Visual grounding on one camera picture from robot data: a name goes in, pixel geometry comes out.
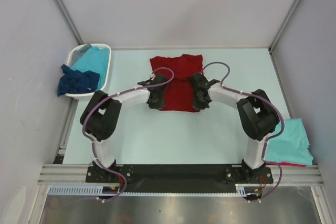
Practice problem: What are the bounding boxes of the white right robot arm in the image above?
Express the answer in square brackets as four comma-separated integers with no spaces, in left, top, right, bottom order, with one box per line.
[189,72,282,183]

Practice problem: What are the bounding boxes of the navy blue t shirt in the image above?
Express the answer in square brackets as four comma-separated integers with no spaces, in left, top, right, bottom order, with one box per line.
[57,65,100,97]

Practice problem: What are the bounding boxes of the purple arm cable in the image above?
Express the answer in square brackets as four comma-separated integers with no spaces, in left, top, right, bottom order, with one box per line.
[201,61,286,204]
[82,67,175,204]

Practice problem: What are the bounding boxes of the aluminium frame rail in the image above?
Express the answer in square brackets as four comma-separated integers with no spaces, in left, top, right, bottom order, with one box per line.
[38,164,323,186]

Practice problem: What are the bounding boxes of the red t shirt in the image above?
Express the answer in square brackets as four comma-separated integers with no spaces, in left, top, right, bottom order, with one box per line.
[150,54,203,113]

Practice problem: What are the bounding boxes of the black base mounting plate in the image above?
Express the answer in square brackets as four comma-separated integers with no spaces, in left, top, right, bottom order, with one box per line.
[86,164,274,188]

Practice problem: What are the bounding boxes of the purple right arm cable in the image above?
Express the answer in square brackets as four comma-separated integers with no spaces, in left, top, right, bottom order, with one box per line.
[201,61,286,204]

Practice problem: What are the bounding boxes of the light blue folded t shirt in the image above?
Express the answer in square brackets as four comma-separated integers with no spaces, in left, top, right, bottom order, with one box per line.
[265,118,313,166]

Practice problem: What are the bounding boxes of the white slotted cable duct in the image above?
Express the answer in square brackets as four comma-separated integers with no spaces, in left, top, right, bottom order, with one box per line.
[49,184,262,197]

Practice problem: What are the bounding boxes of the pink folded t shirt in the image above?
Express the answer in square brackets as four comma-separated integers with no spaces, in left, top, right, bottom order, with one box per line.
[278,162,306,167]

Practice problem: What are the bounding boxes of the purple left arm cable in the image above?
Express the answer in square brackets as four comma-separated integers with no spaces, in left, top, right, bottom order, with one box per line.
[82,67,175,204]

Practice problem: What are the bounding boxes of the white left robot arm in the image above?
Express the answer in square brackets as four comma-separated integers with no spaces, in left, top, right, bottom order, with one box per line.
[80,74,170,182]

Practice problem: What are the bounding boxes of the white laundry basket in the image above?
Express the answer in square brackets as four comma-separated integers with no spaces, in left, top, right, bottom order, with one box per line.
[64,43,112,100]

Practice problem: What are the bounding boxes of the grey t shirt in basket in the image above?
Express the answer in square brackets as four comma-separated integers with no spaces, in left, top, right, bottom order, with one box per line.
[72,44,92,64]

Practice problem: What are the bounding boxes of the turquoise t shirt in basket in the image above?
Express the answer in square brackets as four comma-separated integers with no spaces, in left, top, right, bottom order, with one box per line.
[70,46,110,90]

